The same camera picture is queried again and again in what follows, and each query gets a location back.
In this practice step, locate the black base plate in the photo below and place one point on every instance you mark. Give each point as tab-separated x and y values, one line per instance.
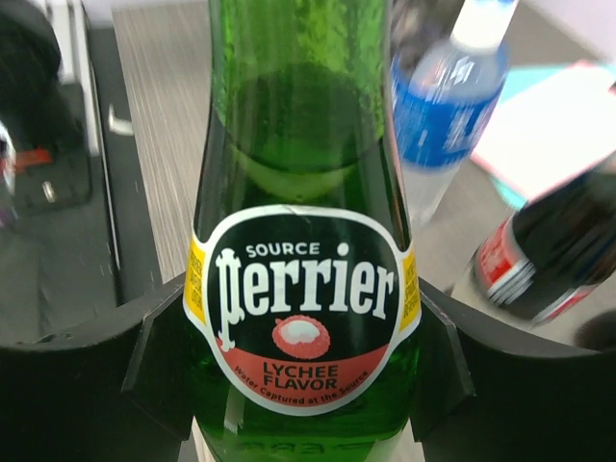
45	153

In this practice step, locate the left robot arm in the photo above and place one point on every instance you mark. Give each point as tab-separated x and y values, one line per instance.
30	60

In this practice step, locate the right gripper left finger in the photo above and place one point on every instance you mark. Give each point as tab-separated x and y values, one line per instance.
111	389

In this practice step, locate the pink clipboard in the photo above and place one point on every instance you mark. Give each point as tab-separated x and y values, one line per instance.
545	135

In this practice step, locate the Pocari Sweat plastic bottle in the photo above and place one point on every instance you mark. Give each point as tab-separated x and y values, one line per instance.
442	108

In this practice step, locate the teal clipboard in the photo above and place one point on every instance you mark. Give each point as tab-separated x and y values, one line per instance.
521	78

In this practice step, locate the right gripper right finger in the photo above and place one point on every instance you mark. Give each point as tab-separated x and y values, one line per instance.
490	392

